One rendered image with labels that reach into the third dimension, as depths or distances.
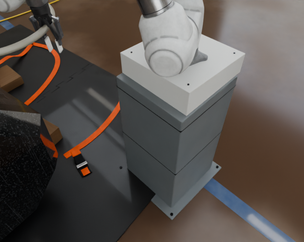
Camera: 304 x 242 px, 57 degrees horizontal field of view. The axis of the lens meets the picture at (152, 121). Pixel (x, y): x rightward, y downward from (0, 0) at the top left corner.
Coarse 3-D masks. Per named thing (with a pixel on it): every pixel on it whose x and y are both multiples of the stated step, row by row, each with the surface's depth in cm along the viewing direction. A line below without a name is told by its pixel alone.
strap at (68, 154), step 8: (8, 56) 252; (16, 56) 258; (56, 56) 267; (56, 64) 259; (56, 72) 251; (48, 80) 244; (40, 88) 237; (32, 96) 231; (112, 112) 219; (112, 120) 214; (104, 128) 208; (96, 136) 203; (80, 144) 199
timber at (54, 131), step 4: (44, 120) 198; (48, 124) 195; (52, 124) 195; (48, 128) 193; (52, 128) 193; (56, 128) 193; (52, 132) 191; (56, 132) 194; (52, 136) 192; (56, 136) 196; (60, 136) 200; (52, 140) 194; (56, 140) 198
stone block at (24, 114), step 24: (0, 96) 136; (0, 120) 118; (24, 120) 129; (0, 144) 118; (24, 144) 128; (48, 144) 147; (0, 168) 124; (24, 168) 136; (48, 168) 150; (0, 192) 131; (24, 192) 145; (0, 216) 139; (24, 216) 155; (0, 240) 148
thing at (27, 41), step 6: (54, 12) 130; (42, 30) 120; (30, 36) 116; (36, 36) 118; (18, 42) 114; (24, 42) 115; (30, 42) 116; (0, 48) 112; (6, 48) 112; (12, 48) 113; (18, 48) 114; (0, 54) 113; (6, 54) 114
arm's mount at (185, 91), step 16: (128, 48) 123; (208, 48) 124; (224, 48) 124; (128, 64) 121; (144, 64) 114; (208, 64) 115; (224, 64) 115; (240, 64) 124; (144, 80) 119; (160, 80) 110; (176, 80) 107; (192, 80) 107; (208, 80) 108; (224, 80) 121; (160, 96) 117; (176, 96) 108; (192, 96) 105; (208, 96) 117
